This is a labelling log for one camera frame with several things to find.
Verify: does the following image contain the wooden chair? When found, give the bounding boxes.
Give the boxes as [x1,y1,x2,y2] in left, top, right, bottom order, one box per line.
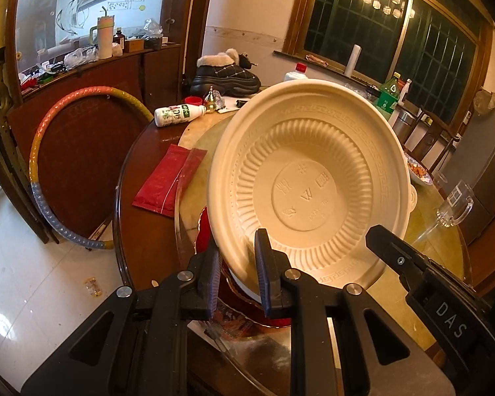
[412,105,458,171]

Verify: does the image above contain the white tumbler with handle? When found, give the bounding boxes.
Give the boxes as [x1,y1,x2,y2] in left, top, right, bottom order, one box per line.
[90,7,116,59]

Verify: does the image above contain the white liquor bottle red cap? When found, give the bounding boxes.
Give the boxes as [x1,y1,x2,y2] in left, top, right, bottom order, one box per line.
[284,63,310,82]

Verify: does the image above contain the cream ribbed plastic bowl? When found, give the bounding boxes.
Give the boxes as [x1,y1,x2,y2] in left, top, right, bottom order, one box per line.
[206,78,418,291]

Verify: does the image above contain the grey refrigerator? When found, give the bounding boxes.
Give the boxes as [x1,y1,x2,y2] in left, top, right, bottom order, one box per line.
[449,99,495,244]

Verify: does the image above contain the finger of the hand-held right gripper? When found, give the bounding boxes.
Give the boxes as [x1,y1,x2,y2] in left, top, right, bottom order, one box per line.
[365,225,430,293]

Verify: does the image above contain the folded round wooden table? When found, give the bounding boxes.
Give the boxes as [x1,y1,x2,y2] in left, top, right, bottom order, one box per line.
[8,86,150,241]

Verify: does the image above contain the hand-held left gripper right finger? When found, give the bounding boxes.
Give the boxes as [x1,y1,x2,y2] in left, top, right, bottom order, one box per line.
[254,228,456,396]

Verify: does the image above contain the wooden sideboard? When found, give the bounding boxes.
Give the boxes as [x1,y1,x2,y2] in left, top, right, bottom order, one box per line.
[8,43,183,110]

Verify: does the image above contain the clear glass pitcher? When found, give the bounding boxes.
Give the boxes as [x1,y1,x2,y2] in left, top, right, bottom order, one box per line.
[436,179,475,227]

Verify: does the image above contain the white paper roll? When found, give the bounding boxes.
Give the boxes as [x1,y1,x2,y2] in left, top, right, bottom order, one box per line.
[346,45,362,77]

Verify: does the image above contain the red foil packet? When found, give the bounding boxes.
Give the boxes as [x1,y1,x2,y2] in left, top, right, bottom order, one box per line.
[132,144,207,216]

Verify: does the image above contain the steel thermos flask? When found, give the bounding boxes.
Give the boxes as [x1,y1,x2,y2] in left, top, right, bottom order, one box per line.
[392,109,415,141]

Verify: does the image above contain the large red glass plate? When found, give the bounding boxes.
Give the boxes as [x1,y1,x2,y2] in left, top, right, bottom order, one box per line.
[193,206,294,331]

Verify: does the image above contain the small wrapper on floor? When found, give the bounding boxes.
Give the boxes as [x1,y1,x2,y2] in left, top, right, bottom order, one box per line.
[84,276,104,298]

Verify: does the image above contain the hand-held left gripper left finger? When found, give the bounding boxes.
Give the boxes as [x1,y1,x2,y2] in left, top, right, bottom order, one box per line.
[22,241,220,396]

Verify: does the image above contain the large white foam bowl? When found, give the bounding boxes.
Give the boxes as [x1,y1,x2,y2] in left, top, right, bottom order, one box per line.
[227,264,265,303]

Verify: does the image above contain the dark window wooden frame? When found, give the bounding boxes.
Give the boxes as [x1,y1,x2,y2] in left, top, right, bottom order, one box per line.
[284,0,493,124]

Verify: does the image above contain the white milk bottle green label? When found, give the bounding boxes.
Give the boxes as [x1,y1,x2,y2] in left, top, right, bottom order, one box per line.
[154,104,207,128]

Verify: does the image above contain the green plastic bottle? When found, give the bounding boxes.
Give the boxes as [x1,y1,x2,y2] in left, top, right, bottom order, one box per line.
[375,72,402,110]

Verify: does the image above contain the multicoloured hula hoop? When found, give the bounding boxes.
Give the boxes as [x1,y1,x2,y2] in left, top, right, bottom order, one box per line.
[29,86,154,250]

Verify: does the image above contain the blue patterned plate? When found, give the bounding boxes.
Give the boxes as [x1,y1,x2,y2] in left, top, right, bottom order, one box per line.
[404,150,434,186]

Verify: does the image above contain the clear plastic bag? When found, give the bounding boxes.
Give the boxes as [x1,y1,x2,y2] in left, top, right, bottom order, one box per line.
[64,45,98,69]

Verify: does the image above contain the black fur-lined boots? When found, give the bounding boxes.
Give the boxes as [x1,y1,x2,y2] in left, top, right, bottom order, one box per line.
[189,48,261,97]

